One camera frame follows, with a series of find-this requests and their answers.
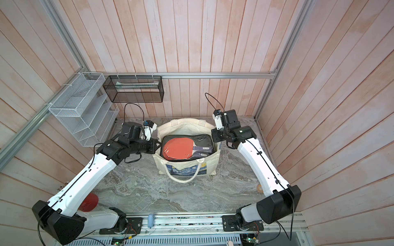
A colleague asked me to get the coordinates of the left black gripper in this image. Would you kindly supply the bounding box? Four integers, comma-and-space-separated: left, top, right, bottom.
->
129, 137, 163, 154

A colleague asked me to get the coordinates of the red paddle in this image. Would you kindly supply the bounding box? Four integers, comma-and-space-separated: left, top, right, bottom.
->
160, 134, 215, 162

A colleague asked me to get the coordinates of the cream canvas tote bag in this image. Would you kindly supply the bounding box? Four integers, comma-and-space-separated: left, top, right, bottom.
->
153, 118, 221, 183

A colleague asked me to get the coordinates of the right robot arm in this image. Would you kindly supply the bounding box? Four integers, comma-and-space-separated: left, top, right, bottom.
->
211, 110, 302, 227

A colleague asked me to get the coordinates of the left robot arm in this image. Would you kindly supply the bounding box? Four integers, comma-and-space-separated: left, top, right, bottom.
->
32, 121, 160, 245

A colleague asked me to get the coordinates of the red round object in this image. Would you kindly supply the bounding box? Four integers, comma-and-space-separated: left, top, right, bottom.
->
79, 193, 99, 212

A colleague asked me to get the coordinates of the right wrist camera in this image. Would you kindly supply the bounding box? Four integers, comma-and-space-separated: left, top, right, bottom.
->
212, 109, 224, 130

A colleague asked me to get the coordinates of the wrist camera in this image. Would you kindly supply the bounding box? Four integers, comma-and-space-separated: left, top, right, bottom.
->
212, 109, 224, 130
143, 120, 157, 141

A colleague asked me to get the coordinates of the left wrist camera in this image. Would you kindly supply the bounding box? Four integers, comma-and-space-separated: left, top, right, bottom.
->
143, 120, 157, 141

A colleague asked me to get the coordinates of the black mesh wall basket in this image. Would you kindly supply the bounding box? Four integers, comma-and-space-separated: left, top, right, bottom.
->
103, 75, 164, 103

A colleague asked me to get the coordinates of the white wire mesh shelf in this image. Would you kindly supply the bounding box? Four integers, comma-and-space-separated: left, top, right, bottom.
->
49, 72, 119, 147

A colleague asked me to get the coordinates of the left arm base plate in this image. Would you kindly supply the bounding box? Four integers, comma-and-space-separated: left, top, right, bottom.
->
99, 217, 143, 235

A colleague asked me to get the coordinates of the aluminium front rail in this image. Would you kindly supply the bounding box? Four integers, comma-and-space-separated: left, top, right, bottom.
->
71, 213, 314, 246

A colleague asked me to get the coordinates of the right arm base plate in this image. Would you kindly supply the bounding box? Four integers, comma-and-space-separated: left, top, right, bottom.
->
222, 214, 264, 232

